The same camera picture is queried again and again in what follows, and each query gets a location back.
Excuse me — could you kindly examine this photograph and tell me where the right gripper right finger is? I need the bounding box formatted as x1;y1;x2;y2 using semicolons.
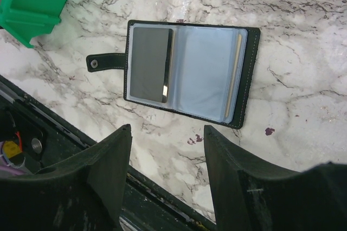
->
204;125;346;230

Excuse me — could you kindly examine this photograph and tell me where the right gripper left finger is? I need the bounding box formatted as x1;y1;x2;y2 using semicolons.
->
1;124;132;230

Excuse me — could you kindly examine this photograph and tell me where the gold credit card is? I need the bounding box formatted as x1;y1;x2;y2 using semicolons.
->
224;34;242;118

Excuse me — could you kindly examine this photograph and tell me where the black card holder wallet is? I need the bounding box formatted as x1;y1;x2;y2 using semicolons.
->
86;20;261;129

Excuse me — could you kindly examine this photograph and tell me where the green plastic bin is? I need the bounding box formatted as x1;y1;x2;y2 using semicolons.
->
1;0;67;48

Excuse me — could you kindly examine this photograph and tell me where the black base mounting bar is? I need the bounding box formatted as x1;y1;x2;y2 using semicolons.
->
1;78;216;230

